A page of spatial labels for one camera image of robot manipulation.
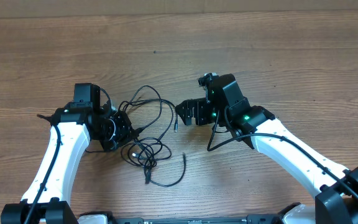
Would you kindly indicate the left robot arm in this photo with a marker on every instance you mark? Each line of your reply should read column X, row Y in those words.
column 73, row 127

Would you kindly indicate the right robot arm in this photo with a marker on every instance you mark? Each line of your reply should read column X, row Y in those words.
column 333, row 186

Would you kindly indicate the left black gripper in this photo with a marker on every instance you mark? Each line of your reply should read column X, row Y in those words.
column 126, row 132

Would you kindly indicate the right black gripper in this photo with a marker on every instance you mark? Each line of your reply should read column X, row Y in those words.
column 199, row 106

